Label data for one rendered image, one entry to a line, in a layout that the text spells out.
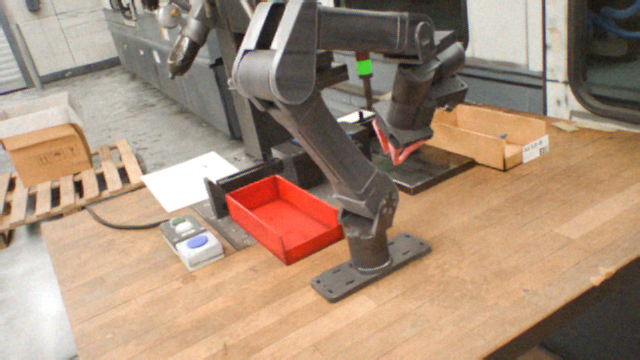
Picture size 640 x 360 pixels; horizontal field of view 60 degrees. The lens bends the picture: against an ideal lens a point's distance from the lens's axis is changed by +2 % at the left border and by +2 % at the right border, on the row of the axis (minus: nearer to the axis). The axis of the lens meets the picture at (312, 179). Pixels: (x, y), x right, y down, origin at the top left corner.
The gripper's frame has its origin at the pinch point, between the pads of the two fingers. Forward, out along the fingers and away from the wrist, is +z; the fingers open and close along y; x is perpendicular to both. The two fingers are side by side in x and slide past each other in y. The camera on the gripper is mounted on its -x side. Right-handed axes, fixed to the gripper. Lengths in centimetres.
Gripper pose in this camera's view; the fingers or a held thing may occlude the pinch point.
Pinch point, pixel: (393, 154)
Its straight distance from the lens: 101.2
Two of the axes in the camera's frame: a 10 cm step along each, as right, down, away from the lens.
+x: -8.9, 3.1, -3.3
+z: -0.6, 6.4, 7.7
